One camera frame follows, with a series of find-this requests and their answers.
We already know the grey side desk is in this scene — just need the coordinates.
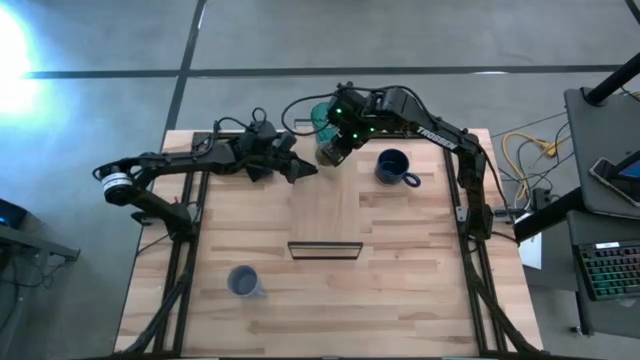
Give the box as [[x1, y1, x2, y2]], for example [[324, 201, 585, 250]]
[[563, 86, 640, 221]]

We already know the black power strip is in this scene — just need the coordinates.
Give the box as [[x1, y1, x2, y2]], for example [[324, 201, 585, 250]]
[[530, 187, 552, 211]]

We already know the grey keyboard desk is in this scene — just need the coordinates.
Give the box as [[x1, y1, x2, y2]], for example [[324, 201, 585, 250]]
[[566, 209, 640, 342]]

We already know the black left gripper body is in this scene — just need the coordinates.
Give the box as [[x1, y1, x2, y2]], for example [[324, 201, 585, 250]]
[[233, 131, 298, 183]]

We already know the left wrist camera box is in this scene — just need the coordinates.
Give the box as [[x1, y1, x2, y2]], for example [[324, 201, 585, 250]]
[[244, 119, 279, 146]]

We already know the dark grey desk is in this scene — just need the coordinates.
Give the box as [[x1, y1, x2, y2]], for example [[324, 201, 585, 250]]
[[0, 197, 82, 264]]

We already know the device with blue screen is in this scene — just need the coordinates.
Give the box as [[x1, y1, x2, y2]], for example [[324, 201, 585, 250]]
[[617, 149, 640, 182]]

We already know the yellow cable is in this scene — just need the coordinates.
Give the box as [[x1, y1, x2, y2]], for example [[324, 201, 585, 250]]
[[501, 131, 559, 201]]

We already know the black support pole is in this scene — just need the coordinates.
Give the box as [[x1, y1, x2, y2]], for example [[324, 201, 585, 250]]
[[583, 52, 640, 107]]

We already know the backlit rainbow keyboard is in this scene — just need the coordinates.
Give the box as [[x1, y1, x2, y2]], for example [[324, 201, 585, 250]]
[[577, 239, 640, 302]]

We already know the smartphone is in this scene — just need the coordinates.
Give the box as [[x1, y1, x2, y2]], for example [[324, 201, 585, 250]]
[[588, 157, 640, 209]]

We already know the dark blue mug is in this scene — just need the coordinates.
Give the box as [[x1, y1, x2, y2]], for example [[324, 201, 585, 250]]
[[374, 148, 422, 189]]

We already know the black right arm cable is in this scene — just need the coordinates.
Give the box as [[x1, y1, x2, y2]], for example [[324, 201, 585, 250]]
[[280, 83, 351, 139]]

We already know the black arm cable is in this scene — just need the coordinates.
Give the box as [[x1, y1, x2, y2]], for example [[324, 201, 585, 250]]
[[202, 106, 270, 151], [280, 83, 351, 139]]

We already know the wooden shelf black metal frame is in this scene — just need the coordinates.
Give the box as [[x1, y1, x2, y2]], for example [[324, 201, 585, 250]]
[[287, 118, 365, 261]]

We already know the black device blue light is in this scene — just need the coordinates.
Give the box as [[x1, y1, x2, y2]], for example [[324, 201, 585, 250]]
[[0, 198, 29, 229]]

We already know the black desk support bar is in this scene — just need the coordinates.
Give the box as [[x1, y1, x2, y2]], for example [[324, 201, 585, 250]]
[[513, 187, 585, 245]]

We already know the black aluminium table frame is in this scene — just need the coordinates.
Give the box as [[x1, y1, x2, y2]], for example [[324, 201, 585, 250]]
[[117, 130, 551, 360]]

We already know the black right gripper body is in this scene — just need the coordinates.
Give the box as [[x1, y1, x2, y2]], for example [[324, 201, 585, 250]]
[[326, 85, 381, 149]]

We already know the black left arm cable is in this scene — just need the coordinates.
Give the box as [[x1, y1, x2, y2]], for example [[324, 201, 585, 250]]
[[202, 106, 270, 151]]

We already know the grey mug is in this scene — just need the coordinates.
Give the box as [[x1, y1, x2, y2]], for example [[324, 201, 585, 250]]
[[227, 264, 267, 300]]

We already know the teal cup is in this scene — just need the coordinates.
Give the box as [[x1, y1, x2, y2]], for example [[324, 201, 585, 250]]
[[309, 101, 347, 169]]

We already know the white paper sheet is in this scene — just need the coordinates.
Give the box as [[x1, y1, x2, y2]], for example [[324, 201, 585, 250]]
[[517, 212, 545, 271]]

